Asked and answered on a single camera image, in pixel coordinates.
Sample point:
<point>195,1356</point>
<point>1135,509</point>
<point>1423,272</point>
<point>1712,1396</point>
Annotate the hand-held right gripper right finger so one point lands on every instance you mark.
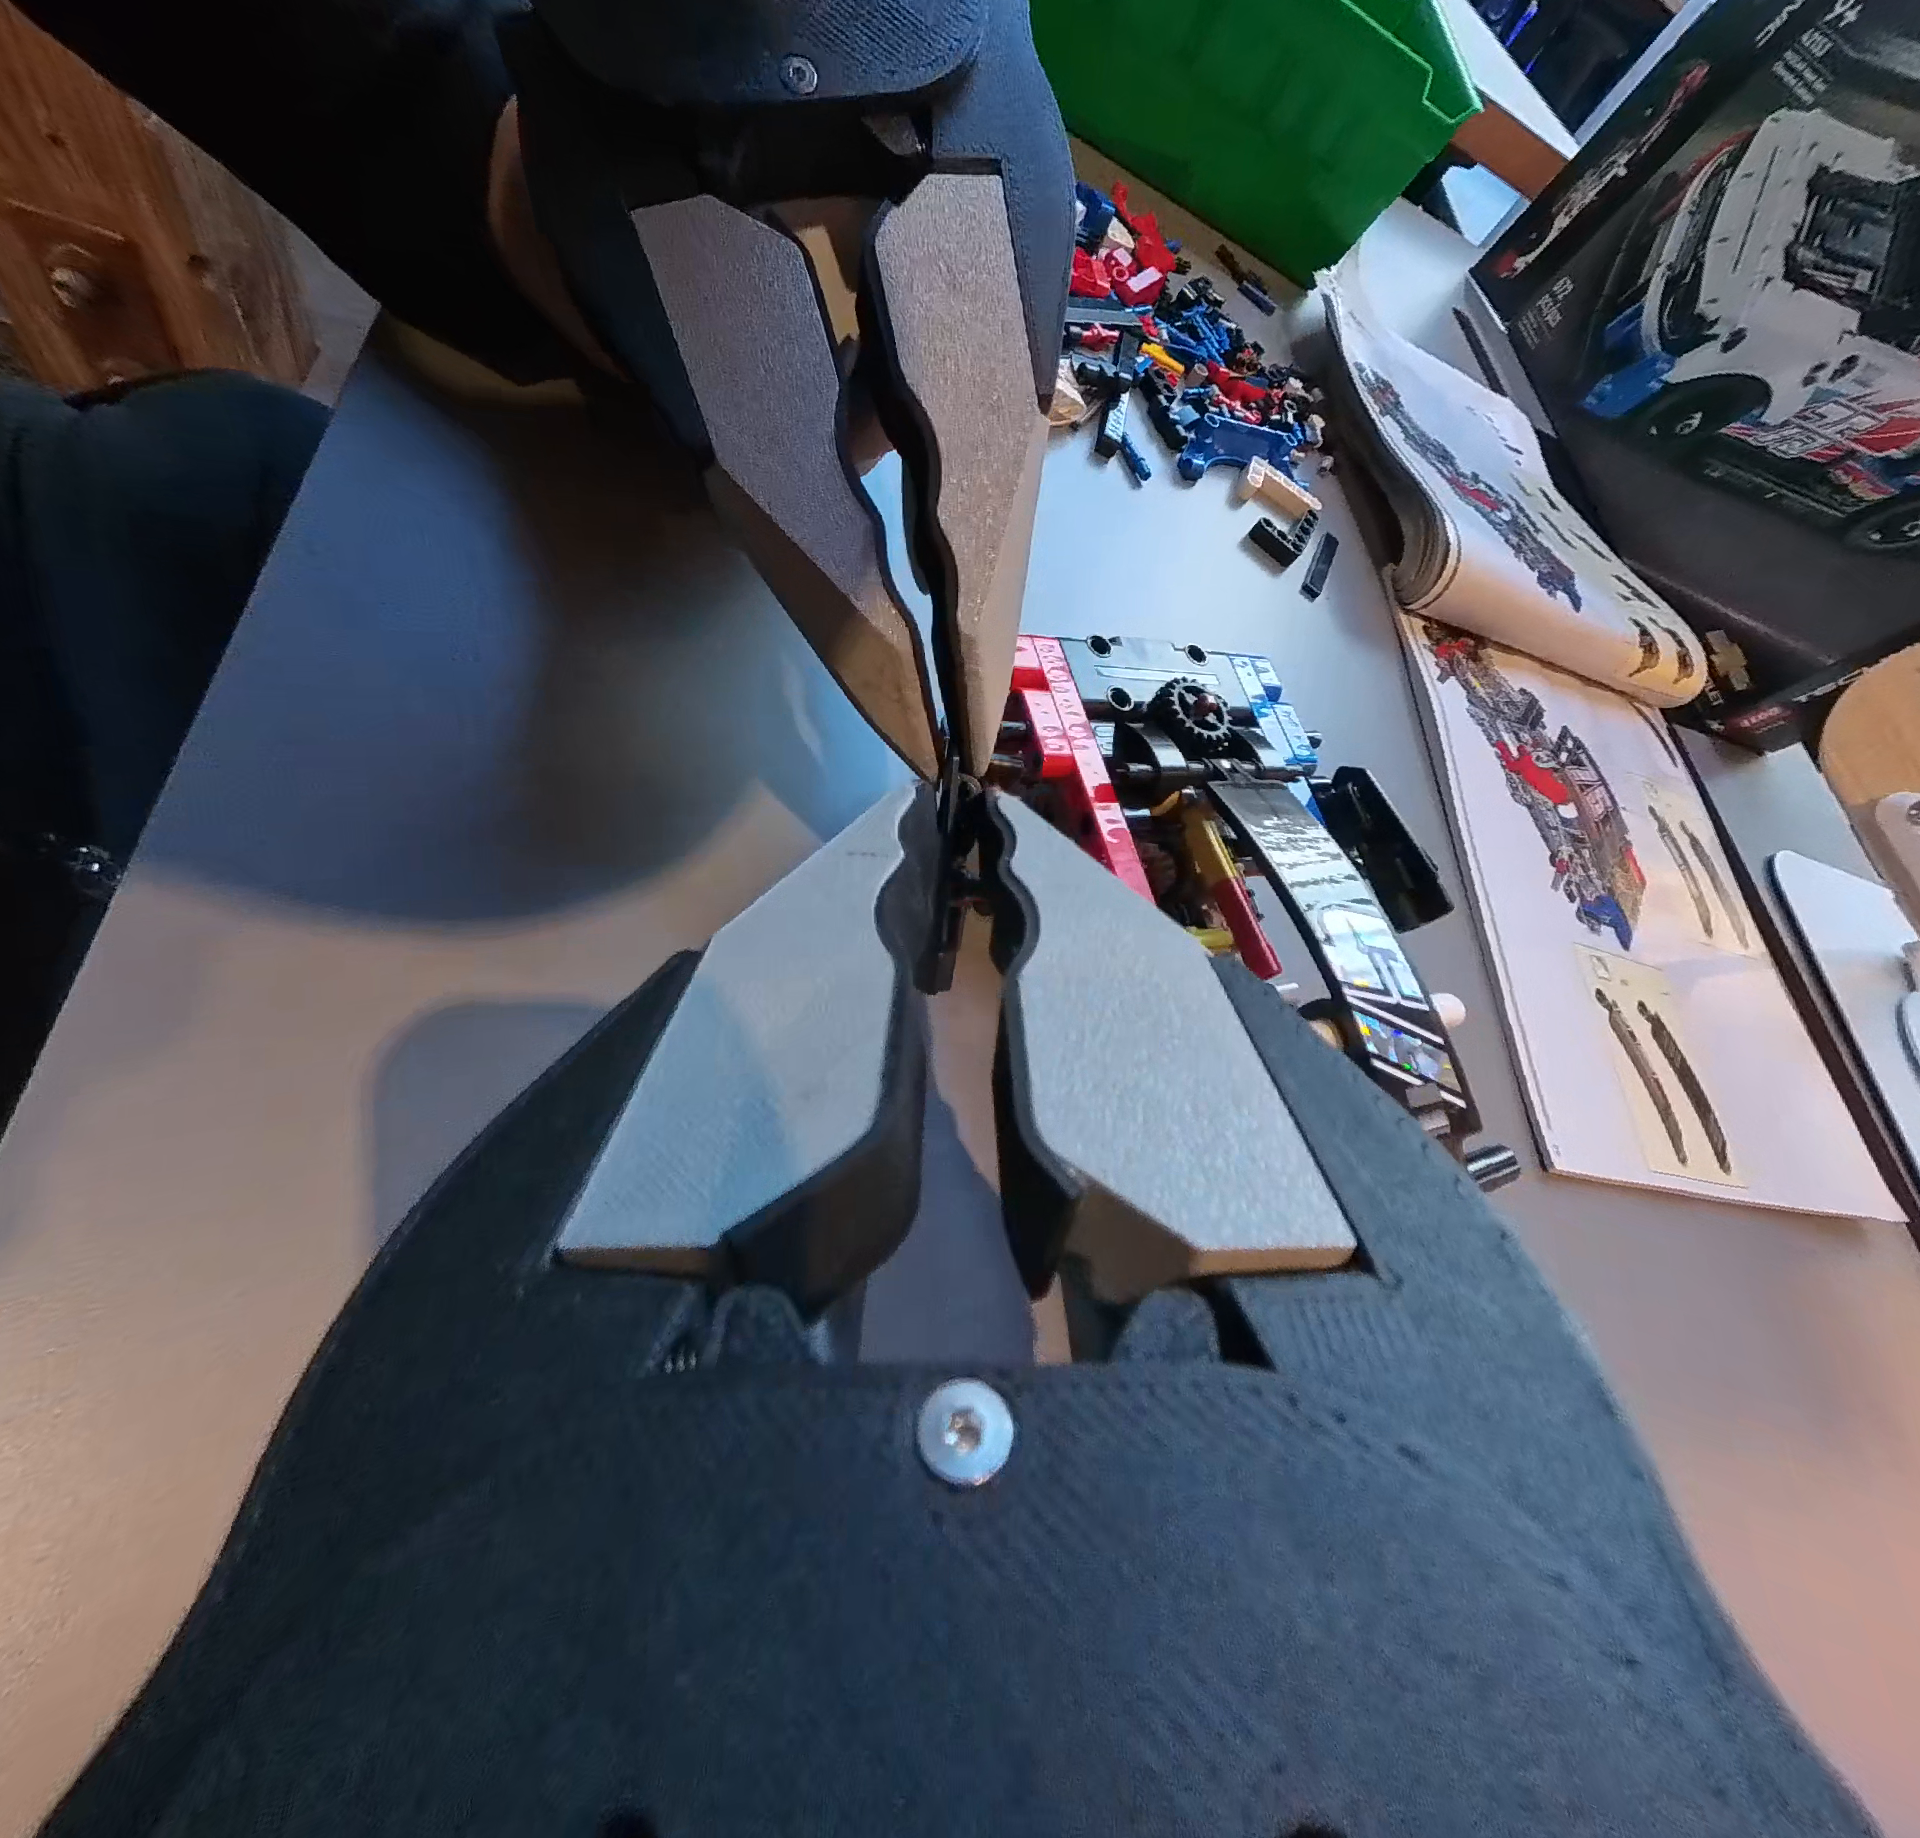
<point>1172,1105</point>

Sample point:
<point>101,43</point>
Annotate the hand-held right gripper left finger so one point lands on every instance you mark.
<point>750,1105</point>

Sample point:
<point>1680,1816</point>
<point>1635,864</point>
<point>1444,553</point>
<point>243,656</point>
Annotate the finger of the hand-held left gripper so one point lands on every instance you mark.
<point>765,415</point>
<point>975,415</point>

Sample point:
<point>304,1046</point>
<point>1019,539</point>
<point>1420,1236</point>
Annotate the toy brick car assembly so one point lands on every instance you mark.
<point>1202,820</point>

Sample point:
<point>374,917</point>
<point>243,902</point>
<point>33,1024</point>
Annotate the person's left forearm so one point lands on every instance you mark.
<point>227,70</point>

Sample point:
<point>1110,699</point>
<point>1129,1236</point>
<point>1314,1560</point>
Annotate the grey desk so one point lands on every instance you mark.
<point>452,894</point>

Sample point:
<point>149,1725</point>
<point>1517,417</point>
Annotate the person's left hand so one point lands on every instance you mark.
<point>532,249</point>

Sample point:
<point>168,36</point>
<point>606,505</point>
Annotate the pile of loose toy pieces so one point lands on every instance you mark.
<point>1202,370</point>

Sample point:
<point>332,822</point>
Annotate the green storage bin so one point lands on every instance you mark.
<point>1230,70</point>

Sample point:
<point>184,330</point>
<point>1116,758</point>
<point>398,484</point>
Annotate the open instruction booklet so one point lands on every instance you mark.
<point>1575,894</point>

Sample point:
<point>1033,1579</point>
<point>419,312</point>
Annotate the white plastic stand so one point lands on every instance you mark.
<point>1847,939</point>

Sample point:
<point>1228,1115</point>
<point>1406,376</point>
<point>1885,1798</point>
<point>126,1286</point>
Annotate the black toy set box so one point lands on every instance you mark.
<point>1772,294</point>

